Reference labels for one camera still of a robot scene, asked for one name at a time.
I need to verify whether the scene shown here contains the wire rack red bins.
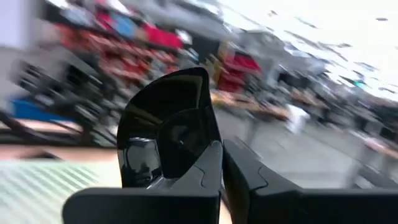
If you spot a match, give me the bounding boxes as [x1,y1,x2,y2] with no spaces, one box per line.
[217,52,262,93]

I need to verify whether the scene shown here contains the green perforated metal shelf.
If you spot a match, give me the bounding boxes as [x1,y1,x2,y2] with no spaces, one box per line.
[0,160,123,224]

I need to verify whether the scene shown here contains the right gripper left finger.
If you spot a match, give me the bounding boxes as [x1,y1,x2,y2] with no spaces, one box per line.
[62,139,223,224]

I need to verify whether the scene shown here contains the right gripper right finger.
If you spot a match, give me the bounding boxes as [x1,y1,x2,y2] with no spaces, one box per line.
[222,139,398,224]

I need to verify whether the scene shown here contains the black teardrop mini plate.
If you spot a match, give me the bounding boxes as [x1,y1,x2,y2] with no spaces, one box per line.
[116,67,222,189]

